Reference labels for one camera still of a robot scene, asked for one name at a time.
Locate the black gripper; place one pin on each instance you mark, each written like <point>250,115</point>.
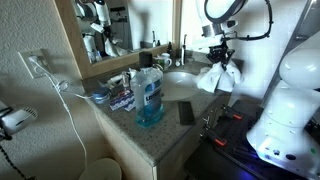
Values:
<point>220,53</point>

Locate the white towel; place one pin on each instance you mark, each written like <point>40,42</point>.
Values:
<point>210,79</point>

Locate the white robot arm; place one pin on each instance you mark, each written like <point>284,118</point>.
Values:
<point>279,136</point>

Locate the white round sink basin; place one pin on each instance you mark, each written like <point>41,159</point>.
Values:
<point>178,85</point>

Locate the granite sink countertop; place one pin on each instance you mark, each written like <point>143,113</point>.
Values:
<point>154,142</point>

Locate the electric toothbrush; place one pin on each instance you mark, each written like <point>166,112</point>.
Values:
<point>183,50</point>

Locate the white green mug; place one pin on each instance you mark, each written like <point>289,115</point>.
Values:
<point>164,61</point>

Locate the orange black clamp right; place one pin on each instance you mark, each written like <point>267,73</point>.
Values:
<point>231,113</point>

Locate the orange black clamp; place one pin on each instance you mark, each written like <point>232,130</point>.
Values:
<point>214,136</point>
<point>231,113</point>

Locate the black comb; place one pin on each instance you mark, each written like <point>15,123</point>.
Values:
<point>186,113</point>

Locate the blue mouthwash bottle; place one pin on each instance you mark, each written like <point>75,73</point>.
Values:
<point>146,86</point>

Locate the orange black clamp left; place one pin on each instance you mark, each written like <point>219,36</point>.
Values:
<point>214,136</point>

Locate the blue white toiletry packet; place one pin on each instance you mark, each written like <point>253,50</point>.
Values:
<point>126,101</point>

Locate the small round blue tin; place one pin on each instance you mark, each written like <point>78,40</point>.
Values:
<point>101,95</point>

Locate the white waste bin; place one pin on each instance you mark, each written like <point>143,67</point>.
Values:
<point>102,169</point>

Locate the white hair dryer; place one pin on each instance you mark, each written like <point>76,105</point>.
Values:
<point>14,119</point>

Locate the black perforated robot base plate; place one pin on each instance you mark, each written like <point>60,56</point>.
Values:
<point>237,160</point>

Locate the wall mirror wooden frame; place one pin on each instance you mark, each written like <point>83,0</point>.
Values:
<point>105,35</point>

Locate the white wall outlet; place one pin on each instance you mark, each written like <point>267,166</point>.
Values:
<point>35,62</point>

